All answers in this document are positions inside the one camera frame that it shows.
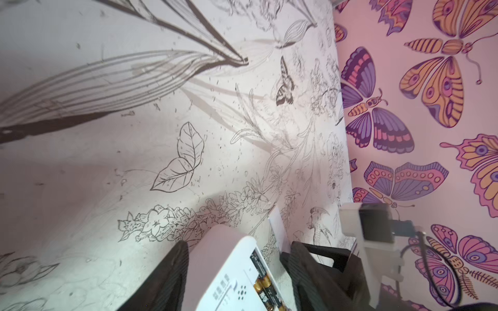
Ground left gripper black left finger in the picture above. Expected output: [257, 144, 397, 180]
[118, 241, 189, 311]

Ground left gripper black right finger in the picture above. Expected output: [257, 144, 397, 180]
[287, 241, 357, 310]

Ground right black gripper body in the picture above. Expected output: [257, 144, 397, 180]
[303, 244, 377, 310]

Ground black gold AAA battery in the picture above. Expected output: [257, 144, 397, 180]
[254, 279, 274, 311]
[262, 275, 287, 311]
[250, 250, 272, 283]

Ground white digital alarm clock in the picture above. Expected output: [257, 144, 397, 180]
[181, 224, 290, 310]

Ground white battery cover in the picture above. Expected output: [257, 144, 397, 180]
[268, 206, 291, 253]

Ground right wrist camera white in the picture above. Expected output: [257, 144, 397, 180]
[338, 203, 416, 308]

